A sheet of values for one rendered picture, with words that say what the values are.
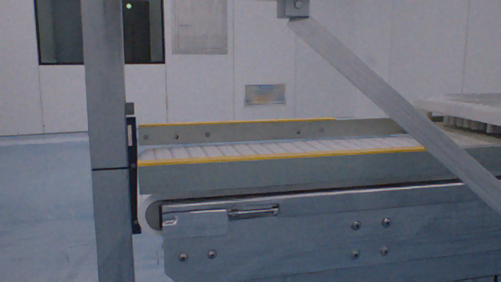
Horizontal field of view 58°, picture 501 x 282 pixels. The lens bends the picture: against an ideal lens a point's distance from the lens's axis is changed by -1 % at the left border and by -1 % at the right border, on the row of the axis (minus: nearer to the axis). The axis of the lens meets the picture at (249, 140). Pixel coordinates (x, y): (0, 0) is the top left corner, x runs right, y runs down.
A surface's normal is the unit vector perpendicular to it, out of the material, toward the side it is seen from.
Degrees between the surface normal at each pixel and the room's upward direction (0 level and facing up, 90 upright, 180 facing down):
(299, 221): 90
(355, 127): 90
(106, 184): 90
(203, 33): 90
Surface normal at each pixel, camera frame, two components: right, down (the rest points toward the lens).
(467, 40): -0.94, 0.07
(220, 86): 0.34, 0.17
